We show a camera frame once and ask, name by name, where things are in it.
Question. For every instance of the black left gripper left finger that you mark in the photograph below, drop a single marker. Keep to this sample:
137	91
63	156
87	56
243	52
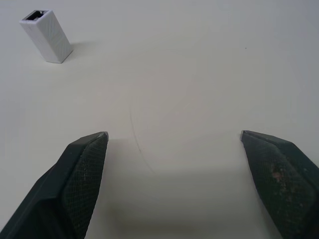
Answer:
62	194

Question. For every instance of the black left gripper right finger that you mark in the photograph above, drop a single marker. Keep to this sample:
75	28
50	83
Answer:
281	184

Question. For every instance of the white rectangular coupler block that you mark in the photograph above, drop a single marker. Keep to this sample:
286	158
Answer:
47	37

